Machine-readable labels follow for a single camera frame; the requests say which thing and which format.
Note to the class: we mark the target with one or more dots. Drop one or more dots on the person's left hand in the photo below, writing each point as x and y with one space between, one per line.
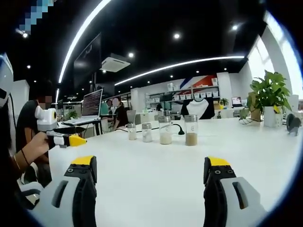
35 146

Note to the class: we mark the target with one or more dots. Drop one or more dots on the small hanging green plant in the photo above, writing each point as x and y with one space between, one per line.
245 117

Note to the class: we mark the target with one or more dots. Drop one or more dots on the short curved ceiling light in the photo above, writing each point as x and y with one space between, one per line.
180 66

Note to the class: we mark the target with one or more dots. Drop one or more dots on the tall seasoning bottle brown powder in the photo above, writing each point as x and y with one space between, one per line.
191 132

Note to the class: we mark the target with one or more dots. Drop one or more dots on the black and white shirt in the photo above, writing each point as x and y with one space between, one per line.
198 108

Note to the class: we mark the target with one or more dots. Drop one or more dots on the tall seasoning bottle beige powder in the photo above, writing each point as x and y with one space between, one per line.
165 132

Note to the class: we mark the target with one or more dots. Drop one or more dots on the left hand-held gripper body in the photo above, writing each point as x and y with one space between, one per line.
46 119

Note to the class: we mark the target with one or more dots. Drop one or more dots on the small green potted plant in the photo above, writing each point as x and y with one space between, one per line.
224 101

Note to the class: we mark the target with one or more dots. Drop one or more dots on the black hanging screen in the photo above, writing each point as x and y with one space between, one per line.
87 61

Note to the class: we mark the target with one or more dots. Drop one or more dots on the ceiling air conditioner unit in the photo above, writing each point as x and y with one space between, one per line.
115 62

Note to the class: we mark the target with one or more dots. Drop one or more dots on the small desk monitor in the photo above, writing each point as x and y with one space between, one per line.
236 101

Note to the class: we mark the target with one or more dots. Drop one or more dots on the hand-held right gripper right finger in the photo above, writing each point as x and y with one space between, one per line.
233 196

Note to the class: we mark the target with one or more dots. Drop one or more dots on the small seasoning bottle beige powder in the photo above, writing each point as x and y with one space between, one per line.
132 133

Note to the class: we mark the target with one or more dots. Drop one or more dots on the grey desk fan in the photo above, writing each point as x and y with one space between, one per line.
293 124

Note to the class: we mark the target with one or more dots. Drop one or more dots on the small seasoning bottle white powder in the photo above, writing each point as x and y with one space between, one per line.
147 134

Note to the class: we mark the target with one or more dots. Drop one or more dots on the grey funnel-shaped holder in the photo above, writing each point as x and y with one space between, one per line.
131 116

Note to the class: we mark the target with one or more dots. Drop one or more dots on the silver laptop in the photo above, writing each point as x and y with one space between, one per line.
91 106

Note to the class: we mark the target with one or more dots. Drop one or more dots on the large green potted plant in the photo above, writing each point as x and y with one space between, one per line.
270 94

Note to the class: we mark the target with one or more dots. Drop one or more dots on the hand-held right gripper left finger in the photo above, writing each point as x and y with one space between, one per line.
71 196

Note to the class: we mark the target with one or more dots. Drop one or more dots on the long curved ceiling light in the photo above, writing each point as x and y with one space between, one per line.
78 40

